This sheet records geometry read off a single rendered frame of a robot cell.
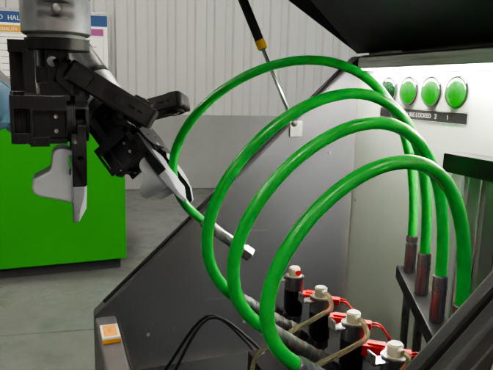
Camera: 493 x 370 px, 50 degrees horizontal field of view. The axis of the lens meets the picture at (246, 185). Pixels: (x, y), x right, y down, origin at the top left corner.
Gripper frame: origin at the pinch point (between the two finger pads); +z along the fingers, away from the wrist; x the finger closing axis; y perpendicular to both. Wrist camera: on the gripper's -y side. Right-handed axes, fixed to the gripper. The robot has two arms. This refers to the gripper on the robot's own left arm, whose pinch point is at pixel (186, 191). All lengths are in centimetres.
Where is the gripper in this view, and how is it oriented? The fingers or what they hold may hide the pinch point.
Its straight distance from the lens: 82.1
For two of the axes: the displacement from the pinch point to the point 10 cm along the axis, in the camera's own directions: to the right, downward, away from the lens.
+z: 6.0, 7.7, -2.1
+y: -7.5, 6.3, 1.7
